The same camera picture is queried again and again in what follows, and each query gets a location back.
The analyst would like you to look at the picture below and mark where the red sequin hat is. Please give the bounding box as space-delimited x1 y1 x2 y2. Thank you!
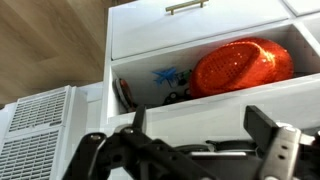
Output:
189 37 295 100

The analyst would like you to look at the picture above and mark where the blue toy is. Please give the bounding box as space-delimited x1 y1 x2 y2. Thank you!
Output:
152 67 178 88

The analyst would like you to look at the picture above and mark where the red and black disc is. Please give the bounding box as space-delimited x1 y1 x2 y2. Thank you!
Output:
113 78 138 113

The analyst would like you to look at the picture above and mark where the white tv stand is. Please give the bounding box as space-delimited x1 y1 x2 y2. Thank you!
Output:
99 0 320 148

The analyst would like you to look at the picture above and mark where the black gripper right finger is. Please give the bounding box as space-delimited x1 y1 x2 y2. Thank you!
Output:
243 104 320 180

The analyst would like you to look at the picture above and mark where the white vented appliance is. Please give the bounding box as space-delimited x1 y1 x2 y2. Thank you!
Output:
0 84 88 180

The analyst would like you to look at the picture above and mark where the metal drawer handle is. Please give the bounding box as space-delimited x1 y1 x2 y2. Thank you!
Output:
165 0 210 16

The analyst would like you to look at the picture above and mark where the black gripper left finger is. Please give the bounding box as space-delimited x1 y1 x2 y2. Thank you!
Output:
61 105 221 180

